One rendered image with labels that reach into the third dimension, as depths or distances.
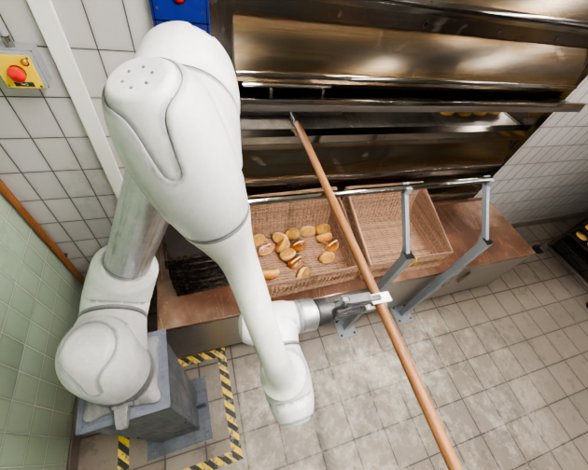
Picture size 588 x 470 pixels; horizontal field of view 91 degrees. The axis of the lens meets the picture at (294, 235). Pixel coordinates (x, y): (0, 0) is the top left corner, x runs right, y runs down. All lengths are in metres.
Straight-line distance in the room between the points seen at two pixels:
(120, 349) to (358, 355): 1.66
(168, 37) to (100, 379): 0.63
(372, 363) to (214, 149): 2.00
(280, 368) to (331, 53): 1.08
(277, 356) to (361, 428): 1.53
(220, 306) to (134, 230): 0.92
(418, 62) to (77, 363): 1.49
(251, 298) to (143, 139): 0.32
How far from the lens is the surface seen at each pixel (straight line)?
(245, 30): 1.17
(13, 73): 1.17
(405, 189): 1.35
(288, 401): 0.71
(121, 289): 0.80
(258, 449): 1.94
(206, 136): 0.29
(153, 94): 0.28
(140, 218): 0.60
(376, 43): 1.36
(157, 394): 0.96
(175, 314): 1.49
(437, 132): 1.83
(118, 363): 0.76
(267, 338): 0.56
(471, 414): 2.45
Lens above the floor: 1.94
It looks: 52 degrees down
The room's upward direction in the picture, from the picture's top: 15 degrees clockwise
